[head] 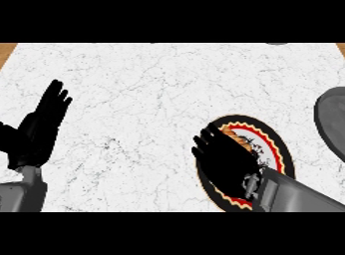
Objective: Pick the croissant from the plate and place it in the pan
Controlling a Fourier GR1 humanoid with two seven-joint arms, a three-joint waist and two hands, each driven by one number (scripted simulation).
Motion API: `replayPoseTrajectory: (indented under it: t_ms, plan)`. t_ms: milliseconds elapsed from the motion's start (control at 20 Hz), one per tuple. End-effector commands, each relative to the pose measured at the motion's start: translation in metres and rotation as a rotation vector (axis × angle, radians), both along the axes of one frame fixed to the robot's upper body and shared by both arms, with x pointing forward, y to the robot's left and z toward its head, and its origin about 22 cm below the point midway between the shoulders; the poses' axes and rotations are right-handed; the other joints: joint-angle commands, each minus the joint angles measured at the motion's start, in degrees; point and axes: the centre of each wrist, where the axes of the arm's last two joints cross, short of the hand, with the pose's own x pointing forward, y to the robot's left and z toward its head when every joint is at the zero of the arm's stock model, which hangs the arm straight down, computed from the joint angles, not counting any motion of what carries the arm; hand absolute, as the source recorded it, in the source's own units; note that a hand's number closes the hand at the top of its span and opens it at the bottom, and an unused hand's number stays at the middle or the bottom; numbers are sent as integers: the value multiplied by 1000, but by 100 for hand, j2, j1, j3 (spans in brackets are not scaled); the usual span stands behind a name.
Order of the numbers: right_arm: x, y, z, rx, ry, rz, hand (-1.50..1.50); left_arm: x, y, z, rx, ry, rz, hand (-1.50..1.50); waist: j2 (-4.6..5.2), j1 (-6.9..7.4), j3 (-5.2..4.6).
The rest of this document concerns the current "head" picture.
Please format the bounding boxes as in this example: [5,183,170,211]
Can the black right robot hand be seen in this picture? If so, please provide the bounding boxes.
[189,123,263,201]

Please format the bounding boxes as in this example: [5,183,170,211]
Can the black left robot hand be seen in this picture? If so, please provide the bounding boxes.
[0,79,74,170]

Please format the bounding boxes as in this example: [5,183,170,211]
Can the brown croissant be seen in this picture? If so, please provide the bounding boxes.
[221,128,246,144]

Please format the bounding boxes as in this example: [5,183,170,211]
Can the black patterned plate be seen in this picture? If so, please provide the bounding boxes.
[194,115,296,212]

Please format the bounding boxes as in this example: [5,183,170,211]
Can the dark grey pan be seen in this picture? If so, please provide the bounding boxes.
[312,86,345,172]

